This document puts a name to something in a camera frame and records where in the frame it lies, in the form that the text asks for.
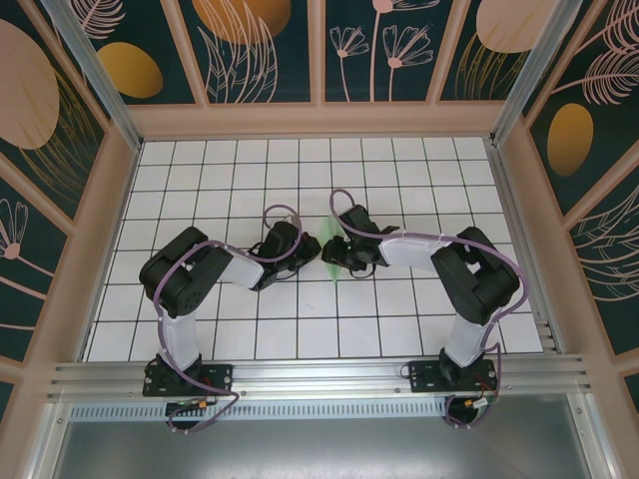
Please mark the orange circle leaves wall panel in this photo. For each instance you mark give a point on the orange circle leaves wall panel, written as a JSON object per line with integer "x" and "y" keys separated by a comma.
{"x": 294, "y": 65}

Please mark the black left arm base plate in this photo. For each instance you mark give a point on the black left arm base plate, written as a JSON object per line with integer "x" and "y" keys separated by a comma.
{"x": 219, "y": 379}

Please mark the wide feathers yellow oval panel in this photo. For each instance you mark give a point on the wide feathers yellow oval panel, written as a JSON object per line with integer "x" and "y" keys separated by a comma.
{"x": 609, "y": 125}

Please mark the grey metal sheet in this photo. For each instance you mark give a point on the grey metal sheet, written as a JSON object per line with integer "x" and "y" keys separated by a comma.
{"x": 319, "y": 449}

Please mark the light green paper sheet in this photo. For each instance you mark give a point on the light green paper sheet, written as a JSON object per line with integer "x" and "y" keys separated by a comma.
{"x": 329, "y": 230}

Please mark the big pink oval wall panel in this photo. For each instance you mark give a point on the big pink oval wall panel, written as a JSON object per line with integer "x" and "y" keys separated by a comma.
{"x": 30, "y": 85}

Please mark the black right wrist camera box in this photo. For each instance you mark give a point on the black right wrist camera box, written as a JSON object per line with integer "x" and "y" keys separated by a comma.
{"x": 335, "y": 253}

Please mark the long aluminium mounting rail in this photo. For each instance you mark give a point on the long aluminium mounting rail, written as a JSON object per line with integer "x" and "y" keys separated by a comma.
{"x": 319, "y": 374}

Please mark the aluminium corner post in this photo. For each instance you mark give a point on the aluminium corner post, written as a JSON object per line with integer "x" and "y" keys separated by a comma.
{"x": 539, "y": 75}
{"x": 95, "y": 75}

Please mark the single flower wall panel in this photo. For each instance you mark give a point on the single flower wall panel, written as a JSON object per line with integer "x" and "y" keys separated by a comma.
{"x": 30, "y": 259}

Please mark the small black circuit board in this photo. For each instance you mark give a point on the small black circuit board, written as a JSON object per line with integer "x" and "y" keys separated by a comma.
{"x": 185, "y": 406}

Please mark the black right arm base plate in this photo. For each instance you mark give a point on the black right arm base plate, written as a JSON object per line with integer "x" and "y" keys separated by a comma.
{"x": 424, "y": 376}

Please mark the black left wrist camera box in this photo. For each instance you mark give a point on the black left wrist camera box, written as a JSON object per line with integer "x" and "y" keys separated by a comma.
{"x": 308, "y": 250}

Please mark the pink leaf outlines wall panel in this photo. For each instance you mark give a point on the pink leaf outlines wall panel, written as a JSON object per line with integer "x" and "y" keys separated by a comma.
{"x": 609, "y": 259}

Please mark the aluminium side rail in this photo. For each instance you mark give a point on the aluminium side rail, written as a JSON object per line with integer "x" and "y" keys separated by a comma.
{"x": 509, "y": 199}

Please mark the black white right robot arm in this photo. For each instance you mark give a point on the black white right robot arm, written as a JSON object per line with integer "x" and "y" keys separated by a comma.
{"x": 409, "y": 252}

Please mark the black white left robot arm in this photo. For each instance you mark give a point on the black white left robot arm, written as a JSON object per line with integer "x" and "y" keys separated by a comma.
{"x": 244, "y": 269}

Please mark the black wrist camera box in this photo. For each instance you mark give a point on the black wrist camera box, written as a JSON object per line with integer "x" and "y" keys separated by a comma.
{"x": 335, "y": 253}
{"x": 308, "y": 250}

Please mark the pink circle gold leaves panel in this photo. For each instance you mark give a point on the pink circle gold leaves panel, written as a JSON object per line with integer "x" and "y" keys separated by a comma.
{"x": 499, "y": 75}

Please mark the pink flowers wall panel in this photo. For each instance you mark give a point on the pink flowers wall panel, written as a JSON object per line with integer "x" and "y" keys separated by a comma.
{"x": 359, "y": 80}

